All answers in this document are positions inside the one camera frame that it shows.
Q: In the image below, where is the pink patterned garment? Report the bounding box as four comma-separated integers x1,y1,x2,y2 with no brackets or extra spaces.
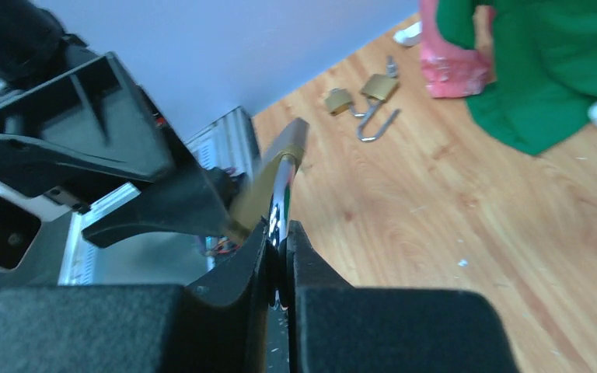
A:
419,1,495,99

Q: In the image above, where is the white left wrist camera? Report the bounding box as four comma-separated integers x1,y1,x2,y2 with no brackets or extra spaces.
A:
0,182,69,272

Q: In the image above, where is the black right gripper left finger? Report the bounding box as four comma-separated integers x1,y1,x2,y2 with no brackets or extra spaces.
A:
0,221,268,372

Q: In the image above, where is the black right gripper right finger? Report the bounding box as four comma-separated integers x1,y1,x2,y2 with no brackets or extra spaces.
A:
287,221,518,372

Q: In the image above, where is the green t-shirt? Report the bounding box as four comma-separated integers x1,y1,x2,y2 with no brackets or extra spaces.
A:
466,1,597,155

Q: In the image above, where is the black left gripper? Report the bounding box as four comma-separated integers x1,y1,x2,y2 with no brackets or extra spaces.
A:
0,1,175,197

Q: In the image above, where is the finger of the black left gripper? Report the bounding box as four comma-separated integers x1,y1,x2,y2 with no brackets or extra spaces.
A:
82,164,232,249

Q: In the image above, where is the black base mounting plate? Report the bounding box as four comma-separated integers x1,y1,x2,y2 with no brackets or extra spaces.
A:
58,106,264,287

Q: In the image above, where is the brass padlock with steel shackle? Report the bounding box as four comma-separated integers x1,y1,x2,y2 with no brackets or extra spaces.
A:
225,117,309,245

